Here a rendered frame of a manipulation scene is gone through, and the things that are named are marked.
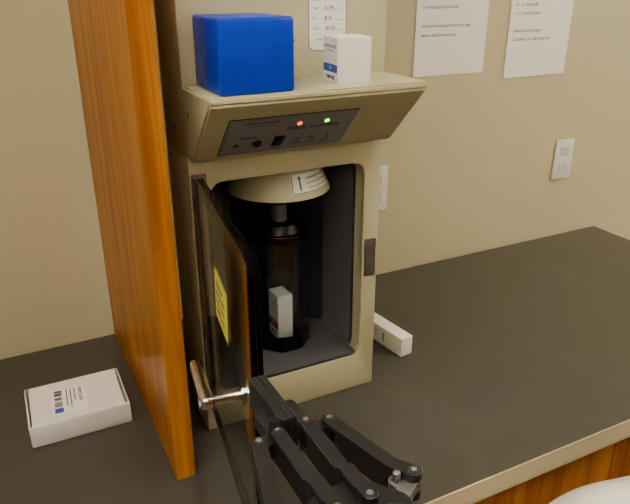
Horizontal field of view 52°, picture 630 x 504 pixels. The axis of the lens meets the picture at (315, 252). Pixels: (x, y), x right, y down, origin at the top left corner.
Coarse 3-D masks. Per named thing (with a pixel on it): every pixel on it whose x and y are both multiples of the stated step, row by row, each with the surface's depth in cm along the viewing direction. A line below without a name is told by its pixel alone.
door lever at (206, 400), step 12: (192, 360) 80; (192, 372) 78; (204, 372) 78; (204, 384) 75; (240, 384) 75; (204, 396) 73; (216, 396) 74; (228, 396) 74; (240, 396) 74; (204, 408) 73
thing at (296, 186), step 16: (272, 176) 101; (288, 176) 102; (304, 176) 103; (320, 176) 106; (240, 192) 103; (256, 192) 102; (272, 192) 101; (288, 192) 102; (304, 192) 103; (320, 192) 105
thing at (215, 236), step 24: (216, 216) 77; (216, 240) 79; (240, 240) 68; (216, 264) 82; (240, 264) 66; (240, 288) 68; (240, 312) 70; (216, 336) 90; (240, 336) 72; (216, 360) 93; (240, 360) 74; (216, 384) 97; (216, 408) 100; (240, 408) 78; (240, 432) 81; (240, 456) 83; (240, 480) 86
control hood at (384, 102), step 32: (192, 96) 83; (256, 96) 80; (288, 96) 81; (320, 96) 84; (352, 96) 86; (384, 96) 89; (416, 96) 92; (192, 128) 85; (224, 128) 83; (352, 128) 94; (384, 128) 98; (192, 160) 88
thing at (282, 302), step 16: (304, 240) 111; (256, 256) 113; (272, 256) 110; (288, 256) 110; (304, 256) 114; (272, 272) 111; (288, 272) 112; (304, 272) 115; (272, 288) 113; (288, 288) 113; (304, 288) 116; (272, 304) 114; (288, 304) 114; (304, 304) 117; (272, 320) 115; (288, 320) 115; (304, 320) 118; (272, 336) 117; (288, 336) 117
